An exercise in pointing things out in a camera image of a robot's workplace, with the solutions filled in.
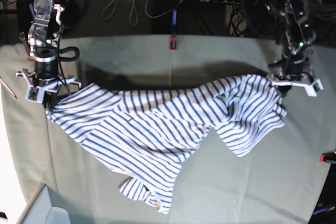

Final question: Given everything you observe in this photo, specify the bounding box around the red clamp at table centre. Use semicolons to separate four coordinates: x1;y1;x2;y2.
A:
169;36;177;51

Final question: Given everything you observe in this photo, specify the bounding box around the blue white striped t-shirt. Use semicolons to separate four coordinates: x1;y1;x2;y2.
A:
46;74;287;214

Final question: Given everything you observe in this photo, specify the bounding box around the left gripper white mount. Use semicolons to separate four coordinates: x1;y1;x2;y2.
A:
266;60;323;96

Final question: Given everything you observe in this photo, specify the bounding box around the red clamp at right edge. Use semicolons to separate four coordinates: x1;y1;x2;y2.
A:
320;153;336;165

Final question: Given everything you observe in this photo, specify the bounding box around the green table cloth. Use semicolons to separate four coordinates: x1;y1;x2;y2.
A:
1;35;335;223

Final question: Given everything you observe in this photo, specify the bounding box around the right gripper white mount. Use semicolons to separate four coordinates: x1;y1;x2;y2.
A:
15;62;81;110

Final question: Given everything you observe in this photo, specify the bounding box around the white bin at corner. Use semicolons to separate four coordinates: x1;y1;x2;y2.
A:
16;183;71;224

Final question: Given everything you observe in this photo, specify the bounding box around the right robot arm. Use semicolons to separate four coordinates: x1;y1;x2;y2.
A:
16;0;81;111

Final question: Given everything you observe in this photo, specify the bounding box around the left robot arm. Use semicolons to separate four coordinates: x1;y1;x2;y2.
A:
264;0;324;97

